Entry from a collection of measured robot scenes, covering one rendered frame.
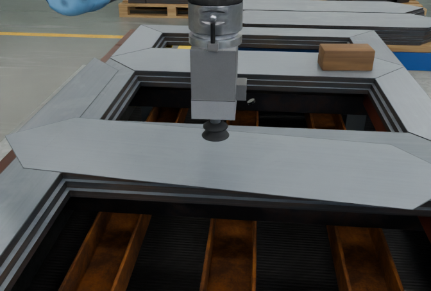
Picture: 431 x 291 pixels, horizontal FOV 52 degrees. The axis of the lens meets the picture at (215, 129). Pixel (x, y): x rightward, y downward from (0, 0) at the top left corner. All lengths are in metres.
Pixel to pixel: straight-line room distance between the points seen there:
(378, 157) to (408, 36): 0.88
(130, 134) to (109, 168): 0.11
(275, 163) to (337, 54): 0.46
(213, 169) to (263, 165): 0.08
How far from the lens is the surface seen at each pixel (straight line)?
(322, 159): 0.73
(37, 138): 0.83
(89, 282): 0.77
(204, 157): 0.71
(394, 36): 1.58
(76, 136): 0.81
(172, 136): 0.78
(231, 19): 0.60
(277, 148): 0.75
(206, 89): 0.62
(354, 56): 1.11
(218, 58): 0.61
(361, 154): 0.76
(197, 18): 0.60
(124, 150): 0.75
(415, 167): 0.75
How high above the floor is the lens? 1.22
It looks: 28 degrees down
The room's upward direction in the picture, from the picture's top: straight up
